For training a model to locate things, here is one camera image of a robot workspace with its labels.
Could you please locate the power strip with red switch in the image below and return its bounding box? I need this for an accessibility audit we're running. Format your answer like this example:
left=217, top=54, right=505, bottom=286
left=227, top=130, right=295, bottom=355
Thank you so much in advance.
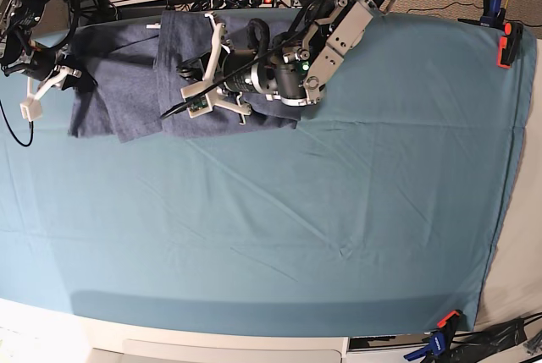
left=210, top=0, right=292, bottom=10

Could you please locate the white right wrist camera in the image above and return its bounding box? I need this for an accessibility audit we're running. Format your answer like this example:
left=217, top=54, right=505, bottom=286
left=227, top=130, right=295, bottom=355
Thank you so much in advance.
left=19, top=96, right=42, bottom=122

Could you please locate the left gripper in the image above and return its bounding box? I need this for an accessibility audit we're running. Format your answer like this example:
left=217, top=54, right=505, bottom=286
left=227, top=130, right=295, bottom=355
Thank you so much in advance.
left=176, top=12, right=252, bottom=124

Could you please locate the blue-grey T-shirt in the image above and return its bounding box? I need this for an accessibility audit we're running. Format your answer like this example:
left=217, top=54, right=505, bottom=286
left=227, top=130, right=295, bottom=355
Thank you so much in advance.
left=69, top=11, right=302, bottom=142

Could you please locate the blue black clamp top right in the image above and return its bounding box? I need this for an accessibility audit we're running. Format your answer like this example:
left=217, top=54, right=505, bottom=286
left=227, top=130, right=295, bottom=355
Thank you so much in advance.
left=458, top=0, right=506, bottom=30

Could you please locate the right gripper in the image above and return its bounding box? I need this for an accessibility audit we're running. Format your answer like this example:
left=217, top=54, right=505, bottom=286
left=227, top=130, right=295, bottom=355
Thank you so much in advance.
left=26, top=65, right=97, bottom=101

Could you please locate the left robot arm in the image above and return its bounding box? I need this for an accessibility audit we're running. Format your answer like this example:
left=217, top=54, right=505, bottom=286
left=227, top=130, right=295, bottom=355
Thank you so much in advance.
left=161, top=0, right=396, bottom=124

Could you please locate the orange black clamp top right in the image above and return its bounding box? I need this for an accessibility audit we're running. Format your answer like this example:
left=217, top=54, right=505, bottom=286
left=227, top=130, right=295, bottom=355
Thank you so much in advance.
left=496, top=22, right=524, bottom=69

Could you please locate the orange blue clamp bottom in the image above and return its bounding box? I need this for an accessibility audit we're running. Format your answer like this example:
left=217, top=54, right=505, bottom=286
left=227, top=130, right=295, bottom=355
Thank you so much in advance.
left=403, top=310, right=463, bottom=362

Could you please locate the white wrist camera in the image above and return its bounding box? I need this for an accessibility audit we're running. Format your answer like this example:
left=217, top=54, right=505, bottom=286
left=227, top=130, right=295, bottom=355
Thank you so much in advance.
left=187, top=95, right=213, bottom=118
left=19, top=96, right=42, bottom=122

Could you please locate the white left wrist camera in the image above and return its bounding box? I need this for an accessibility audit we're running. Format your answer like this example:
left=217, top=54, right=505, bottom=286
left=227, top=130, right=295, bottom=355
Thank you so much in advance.
left=187, top=95, right=213, bottom=118

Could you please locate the teal table cloth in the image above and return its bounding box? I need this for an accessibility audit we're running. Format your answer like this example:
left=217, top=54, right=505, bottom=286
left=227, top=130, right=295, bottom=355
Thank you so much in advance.
left=1, top=14, right=538, bottom=337

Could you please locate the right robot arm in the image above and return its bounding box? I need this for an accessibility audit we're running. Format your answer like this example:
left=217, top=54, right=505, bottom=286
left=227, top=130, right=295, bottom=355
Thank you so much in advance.
left=1, top=0, right=96, bottom=93

